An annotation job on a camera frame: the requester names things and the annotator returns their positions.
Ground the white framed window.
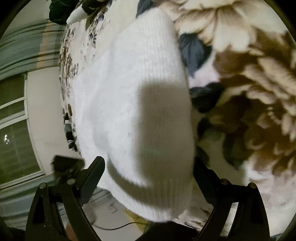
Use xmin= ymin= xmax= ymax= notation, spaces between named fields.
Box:
xmin=0 ymin=73 xmax=44 ymax=189

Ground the dark green garment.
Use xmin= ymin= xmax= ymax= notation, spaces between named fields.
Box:
xmin=49 ymin=0 xmax=109 ymax=25

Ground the white sock with black letters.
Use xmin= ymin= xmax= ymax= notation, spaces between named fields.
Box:
xmin=64 ymin=113 xmax=78 ymax=152

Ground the floral cream brown blanket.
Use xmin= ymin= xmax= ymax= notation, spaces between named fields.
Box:
xmin=60 ymin=1 xmax=295 ymax=236

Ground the black cable on floor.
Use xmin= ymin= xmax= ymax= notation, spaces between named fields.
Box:
xmin=89 ymin=203 xmax=149 ymax=231

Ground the white knit garment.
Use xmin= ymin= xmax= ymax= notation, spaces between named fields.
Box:
xmin=72 ymin=8 xmax=195 ymax=222

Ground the striped green curtain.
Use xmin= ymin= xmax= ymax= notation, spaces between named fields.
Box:
xmin=1 ymin=20 xmax=65 ymax=80

